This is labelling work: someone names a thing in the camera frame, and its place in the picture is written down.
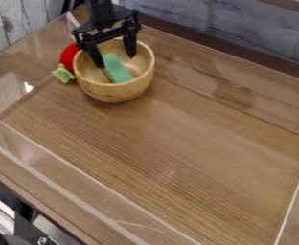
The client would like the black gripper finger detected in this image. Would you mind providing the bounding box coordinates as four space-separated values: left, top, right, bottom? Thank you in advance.
85 40 104 68
123 30 136 58

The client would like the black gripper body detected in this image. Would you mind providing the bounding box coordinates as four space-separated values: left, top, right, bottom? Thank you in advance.
72 6 141 50

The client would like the green rectangular stick block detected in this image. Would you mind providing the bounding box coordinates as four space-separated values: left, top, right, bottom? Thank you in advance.
104 53 135 83

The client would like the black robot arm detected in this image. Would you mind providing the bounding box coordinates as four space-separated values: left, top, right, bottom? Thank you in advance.
72 0 141 68

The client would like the brown wooden bowl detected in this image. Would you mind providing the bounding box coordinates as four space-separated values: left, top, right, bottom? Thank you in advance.
73 38 156 103

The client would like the red plush tomato toy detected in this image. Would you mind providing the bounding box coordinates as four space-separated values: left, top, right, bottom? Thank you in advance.
52 44 77 84

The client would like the clear acrylic table barrier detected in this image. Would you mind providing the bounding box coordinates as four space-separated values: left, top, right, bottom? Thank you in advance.
0 107 299 245

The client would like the clear acrylic corner bracket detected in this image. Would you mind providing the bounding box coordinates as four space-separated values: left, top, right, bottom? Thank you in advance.
66 12 80 40

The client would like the black table clamp mount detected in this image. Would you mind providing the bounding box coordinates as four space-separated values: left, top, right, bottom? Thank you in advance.
14 203 57 245

